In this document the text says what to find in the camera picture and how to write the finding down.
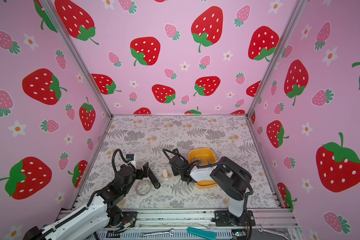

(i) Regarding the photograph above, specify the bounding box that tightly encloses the pink white stapler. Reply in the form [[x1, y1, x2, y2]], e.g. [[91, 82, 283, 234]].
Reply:
[[162, 169, 169, 180]]

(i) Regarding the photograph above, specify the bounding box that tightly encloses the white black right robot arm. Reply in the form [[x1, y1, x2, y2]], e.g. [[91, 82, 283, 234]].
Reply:
[[163, 149, 255, 240]]

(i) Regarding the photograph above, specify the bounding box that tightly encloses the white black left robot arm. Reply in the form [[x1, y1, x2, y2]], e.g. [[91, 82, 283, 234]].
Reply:
[[23, 149, 149, 240]]

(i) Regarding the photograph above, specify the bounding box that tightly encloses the clear tape roll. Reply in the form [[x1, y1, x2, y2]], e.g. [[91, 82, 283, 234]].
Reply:
[[136, 180, 152, 197]]

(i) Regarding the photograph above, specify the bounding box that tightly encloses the yellow plastic tray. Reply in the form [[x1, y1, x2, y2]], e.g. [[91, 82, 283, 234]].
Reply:
[[189, 148, 217, 189]]

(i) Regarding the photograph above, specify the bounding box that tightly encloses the silver wrench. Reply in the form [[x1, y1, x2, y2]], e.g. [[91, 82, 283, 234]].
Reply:
[[258, 226, 292, 240], [140, 229, 175, 238]]

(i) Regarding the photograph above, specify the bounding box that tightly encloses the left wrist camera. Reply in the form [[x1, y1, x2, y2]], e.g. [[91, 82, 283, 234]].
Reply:
[[126, 154, 136, 166]]

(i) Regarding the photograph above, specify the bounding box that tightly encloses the teal handled tool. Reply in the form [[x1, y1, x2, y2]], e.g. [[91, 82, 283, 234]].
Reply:
[[187, 227, 217, 240]]

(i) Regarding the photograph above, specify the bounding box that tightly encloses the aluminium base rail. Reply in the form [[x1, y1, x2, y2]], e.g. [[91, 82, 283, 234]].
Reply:
[[58, 209, 303, 240]]

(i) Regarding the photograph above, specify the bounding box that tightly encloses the aluminium corner post left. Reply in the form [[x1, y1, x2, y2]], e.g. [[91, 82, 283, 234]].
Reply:
[[41, 0, 113, 119]]

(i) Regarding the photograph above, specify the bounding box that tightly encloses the aluminium corner post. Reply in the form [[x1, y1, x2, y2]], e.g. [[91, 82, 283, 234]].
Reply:
[[247, 0, 308, 120], [41, 0, 113, 119]]

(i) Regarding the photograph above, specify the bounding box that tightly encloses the aluminium corner post right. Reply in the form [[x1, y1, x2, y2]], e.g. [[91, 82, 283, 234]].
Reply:
[[247, 0, 308, 120]]

